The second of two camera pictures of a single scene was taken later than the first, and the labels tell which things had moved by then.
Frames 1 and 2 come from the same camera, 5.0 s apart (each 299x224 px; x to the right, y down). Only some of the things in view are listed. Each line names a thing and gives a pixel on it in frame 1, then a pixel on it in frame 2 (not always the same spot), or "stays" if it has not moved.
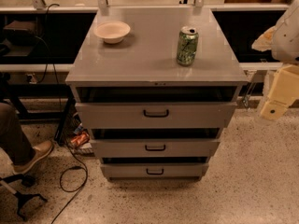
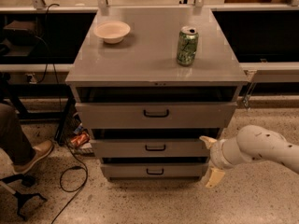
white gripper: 287,41 to 217,155
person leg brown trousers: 12,139 stays
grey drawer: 156,147 stays
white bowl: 112,32 stays
